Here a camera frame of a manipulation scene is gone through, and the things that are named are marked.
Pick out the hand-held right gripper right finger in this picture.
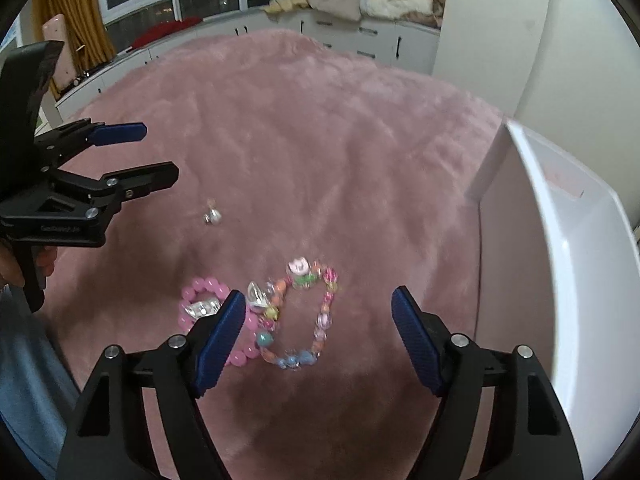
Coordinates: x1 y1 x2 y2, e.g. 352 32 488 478
391 286 586 480

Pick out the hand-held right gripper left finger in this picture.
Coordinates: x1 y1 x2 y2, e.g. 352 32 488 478
55 290 247 480

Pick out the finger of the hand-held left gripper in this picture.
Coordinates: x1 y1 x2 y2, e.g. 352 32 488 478
34 119 148 171
0 161 180 249

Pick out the pink bead bracelet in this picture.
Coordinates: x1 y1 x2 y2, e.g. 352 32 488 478
179 276 261 367

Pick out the multicoloured bead bracelet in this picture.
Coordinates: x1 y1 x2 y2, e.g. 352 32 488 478
247 257 341 372

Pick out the white plastic box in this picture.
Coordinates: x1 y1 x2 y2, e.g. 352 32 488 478
467 117 640 480

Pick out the person's left hand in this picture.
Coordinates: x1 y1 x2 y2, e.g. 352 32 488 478
0 242 57 291

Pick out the pink board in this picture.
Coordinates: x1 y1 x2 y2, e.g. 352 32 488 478
42 14 76 93

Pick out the orange curtain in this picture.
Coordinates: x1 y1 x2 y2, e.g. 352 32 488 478
32 0 116 68

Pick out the red cloth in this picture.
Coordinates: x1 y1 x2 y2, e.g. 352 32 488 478
127 17 203 52

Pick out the pink plush blanket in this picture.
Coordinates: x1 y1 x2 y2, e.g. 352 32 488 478
45 30 506 480

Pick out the person's leg in jeans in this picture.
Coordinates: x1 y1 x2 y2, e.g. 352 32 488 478
0 285 82 480

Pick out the pale yellow cloth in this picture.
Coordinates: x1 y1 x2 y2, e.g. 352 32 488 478
264 0 312 17

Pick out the white cabinet row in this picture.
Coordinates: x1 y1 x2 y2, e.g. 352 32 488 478
55 7 441 126

